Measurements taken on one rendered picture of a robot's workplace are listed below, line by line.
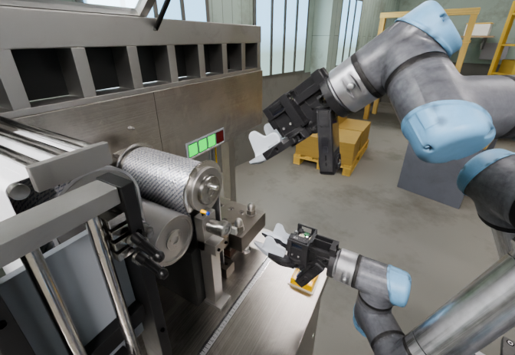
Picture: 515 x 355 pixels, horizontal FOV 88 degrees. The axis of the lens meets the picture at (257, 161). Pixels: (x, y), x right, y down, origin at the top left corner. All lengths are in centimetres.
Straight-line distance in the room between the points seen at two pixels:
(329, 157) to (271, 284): 56
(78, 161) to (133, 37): 56
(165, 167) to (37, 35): 39
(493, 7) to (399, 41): 749
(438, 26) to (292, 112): 21
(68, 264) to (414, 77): 45
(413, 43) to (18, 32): 73
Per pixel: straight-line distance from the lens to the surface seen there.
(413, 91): 35
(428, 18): 40
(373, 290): 67
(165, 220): 63
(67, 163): 43
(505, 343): 114
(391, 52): 39
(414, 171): 343
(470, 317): 62
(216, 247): 69
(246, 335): 82
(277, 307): 87
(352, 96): 41
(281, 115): 46
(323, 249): 69
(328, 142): 44
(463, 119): 33
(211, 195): 69
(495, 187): 64
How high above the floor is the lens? 160
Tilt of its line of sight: 25 degrees down
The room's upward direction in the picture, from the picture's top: straight up
